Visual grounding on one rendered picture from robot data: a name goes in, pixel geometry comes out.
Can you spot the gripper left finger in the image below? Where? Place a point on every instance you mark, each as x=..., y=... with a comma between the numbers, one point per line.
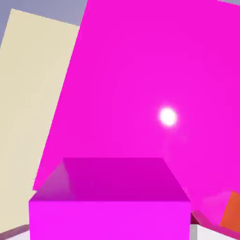
x=16, y=234

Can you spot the small magenta cube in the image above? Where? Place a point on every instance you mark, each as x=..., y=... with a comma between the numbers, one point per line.
x=110, y=215

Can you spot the large magenta box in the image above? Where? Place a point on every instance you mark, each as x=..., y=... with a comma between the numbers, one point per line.
x=142, y=75

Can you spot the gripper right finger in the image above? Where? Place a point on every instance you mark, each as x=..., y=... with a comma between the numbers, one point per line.
x=206, y=234

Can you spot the small orange cube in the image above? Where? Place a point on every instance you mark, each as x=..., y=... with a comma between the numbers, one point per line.
x=232, y=211

